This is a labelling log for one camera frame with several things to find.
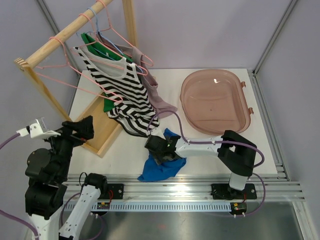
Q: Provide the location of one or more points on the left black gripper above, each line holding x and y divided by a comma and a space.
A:
84, 129

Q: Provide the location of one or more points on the blue tank top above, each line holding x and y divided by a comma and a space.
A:
152, 172

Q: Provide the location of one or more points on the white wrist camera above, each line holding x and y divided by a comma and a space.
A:
37, 130
157, 132

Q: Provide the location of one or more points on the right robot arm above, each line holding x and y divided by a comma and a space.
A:
236, 152

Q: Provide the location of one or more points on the black white striped tank top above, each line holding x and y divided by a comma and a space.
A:
135, 114

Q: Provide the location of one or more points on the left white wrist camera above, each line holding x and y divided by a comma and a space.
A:
37, 130

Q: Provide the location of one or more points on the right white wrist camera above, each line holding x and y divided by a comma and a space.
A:
157, 132

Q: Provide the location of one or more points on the wooden clothes rack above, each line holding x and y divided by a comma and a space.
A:
107, 129

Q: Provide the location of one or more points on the light blue wire hanger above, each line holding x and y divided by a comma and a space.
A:
102, 41

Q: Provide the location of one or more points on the mauve tank top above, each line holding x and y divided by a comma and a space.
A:
148, 81

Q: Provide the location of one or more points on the pink wire hanger back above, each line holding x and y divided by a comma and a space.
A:
131, 28

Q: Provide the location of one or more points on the pink wire hanger front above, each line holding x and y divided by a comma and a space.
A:
107, 94

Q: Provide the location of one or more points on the green tank top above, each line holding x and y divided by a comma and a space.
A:
100, 50

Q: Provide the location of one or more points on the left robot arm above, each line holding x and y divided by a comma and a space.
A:
47, 170

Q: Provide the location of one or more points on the aluminium mounting rail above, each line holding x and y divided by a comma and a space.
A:
192, 196

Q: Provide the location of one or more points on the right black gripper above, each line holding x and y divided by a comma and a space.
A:
158, 158

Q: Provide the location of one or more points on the pink translucent plastic basin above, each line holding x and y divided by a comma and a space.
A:
213, 101

